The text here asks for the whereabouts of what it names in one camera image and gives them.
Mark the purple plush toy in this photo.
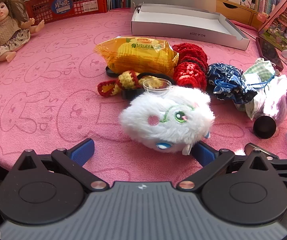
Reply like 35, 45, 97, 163
261, 74, 287, 128

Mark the blue floral cloth pouch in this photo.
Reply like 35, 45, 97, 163
206, 63, 257, 105

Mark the grey cardboard box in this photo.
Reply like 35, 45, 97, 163
130, 0, 250, 51

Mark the red crochet scrunchie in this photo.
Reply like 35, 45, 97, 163
171, 43, 209, 90

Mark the pink rabbit print blanket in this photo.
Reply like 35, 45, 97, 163
0, 7, 287, 188

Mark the yellow red crochet hair tie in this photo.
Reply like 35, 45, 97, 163
98, 70, 176, 98

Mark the black flat clip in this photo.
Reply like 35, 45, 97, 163
122, 89, 145, 100

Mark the red plastic crate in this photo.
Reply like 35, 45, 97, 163
23, 0, 108, 24

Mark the wooden drawer box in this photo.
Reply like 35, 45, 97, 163
216, 0, 261, 27

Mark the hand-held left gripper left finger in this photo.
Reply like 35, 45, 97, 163
11, 138, 109, 190

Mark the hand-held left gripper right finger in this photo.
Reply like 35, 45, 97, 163
177, 141, 276, 190

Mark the brown-haired doll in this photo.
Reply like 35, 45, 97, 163
0, 0, 45, 62

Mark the white plush toy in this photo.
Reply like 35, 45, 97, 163
119, 85, 215, 155

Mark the dark smartphone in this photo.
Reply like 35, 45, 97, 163
255, 37, 284, 72

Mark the green checked cloth pouch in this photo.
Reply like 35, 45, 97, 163
235, 57, 276, 120

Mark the pink triangular toy house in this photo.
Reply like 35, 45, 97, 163
258, 0, 287, 53

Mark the thin metal rod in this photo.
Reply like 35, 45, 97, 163
241, 29, 257, 39

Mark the yellow snack packet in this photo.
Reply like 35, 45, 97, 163
93, 36, 179, 77

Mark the clear plastic cup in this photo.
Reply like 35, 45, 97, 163
143, 78, 172, 98

